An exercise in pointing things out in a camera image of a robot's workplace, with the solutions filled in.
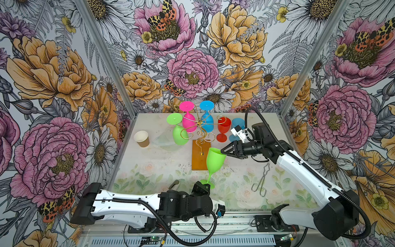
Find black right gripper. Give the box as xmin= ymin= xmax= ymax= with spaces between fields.
xmin=221 ymin=139 xmax=264 ymax=160

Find green wine glass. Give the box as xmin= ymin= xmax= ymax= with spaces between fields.
xmin=167 ymin=113 xmax=188 ymax=146
xmin=200 ymin=148 xmax=226 ymax=189

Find red wine glass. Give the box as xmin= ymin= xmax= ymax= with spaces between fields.
xmin=217 ymin=116 xmax=231 ymax=143

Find blue wine glass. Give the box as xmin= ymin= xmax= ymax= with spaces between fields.
xmin=200 ymin=100 xmax=215 ymax=133
xmin=229 ymin=118 xmax=245 ymax=142

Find pink wine glass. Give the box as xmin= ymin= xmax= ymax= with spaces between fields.
xmin=180 ymin=101 xmax=197 ymax=133

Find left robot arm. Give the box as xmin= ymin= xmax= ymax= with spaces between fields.
xmin=71 ymin=182 xmax=226 ymax=247

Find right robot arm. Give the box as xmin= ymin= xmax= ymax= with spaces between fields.
xmin=221 ymin=107 xmax=372 ymax=240

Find small metal carabiner clip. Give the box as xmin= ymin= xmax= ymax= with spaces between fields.
xmin=168 ymin=180 xmax=180 ymax=190

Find metal tongs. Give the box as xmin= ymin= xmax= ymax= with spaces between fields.
xmin=251 ymin=161 xmax=271 ymax=198

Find brown paper cup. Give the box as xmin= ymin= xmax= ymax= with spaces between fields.
xmin=133 ymin=130 xmax=150 ymax=148

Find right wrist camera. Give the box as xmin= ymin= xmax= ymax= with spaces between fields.
xmin=231 ymin=125 xmax=252 ymax=143

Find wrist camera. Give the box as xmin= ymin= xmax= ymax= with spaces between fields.
xmin=213 ymin=203 xmax=226 ymax=218
xmin=231 ymin=125 xmax=252 ymax=143

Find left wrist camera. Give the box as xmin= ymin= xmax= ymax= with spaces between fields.
xmin=213 ymin=203 xmax=226 ymax=218

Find gold wire glass rack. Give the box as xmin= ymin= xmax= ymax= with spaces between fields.
xmin=187 ymin=116 xmax=218 ymax=171

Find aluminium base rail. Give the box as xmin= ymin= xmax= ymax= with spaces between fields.
xmin=80 ymin=209 xmax=343 ymax=247

